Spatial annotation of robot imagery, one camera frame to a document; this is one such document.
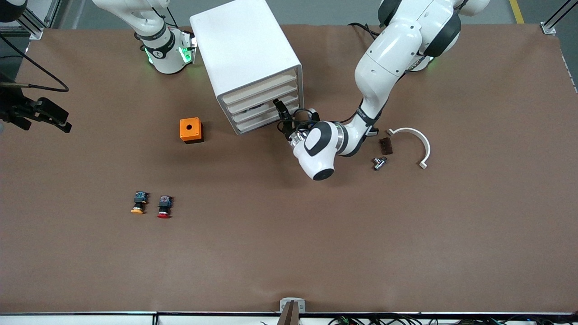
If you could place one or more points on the white drawer cabinet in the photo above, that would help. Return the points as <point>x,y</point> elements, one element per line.
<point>244,45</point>

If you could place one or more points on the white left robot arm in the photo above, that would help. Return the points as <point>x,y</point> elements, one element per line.
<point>393,58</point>

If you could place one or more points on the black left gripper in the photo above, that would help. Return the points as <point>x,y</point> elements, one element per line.
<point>288,127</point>

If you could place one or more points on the aluminium frame post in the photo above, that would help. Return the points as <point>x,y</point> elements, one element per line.
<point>547,28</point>
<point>35,32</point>

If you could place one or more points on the red push button switch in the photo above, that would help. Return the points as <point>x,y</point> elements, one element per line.
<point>165,205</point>

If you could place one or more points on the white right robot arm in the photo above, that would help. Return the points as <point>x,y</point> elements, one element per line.
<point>165,54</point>

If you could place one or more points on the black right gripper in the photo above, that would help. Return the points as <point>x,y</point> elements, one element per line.
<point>12,108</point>

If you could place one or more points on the white table frame rail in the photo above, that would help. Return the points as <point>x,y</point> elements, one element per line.
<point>90,320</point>

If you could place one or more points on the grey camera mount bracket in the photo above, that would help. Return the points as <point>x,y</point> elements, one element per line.
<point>292,311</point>

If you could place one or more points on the orange push button switch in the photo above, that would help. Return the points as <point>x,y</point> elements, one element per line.
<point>140,198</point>

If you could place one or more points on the brown terminal block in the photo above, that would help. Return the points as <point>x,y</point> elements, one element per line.
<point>386,146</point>

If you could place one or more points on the orange box with hole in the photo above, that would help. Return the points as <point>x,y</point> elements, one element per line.
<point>184,132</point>

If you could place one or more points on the small metal connector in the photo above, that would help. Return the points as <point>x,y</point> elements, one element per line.
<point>379,163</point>

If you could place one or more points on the white curved bracket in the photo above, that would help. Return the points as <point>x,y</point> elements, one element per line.
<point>427,149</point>

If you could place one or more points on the white plastic drawer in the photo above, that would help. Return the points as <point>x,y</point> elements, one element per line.
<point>262,121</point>
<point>259,86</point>
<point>257,110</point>
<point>262,97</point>

